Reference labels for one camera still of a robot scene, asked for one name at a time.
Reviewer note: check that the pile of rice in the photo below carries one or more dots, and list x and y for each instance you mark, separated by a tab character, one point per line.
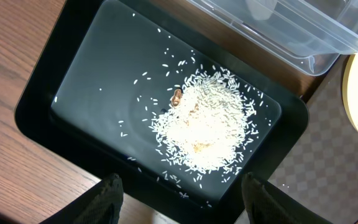
207	124

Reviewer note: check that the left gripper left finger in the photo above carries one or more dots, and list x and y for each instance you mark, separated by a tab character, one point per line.
101	204

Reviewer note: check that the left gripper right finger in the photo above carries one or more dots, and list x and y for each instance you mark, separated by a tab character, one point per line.
265	203

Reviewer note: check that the black plastic tray bin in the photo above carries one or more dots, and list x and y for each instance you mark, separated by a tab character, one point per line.
35	119

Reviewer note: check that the clear plastic bin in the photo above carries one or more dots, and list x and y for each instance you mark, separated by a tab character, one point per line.
309	35

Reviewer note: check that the dark brown serving tray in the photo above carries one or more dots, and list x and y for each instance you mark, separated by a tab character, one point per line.
321	171

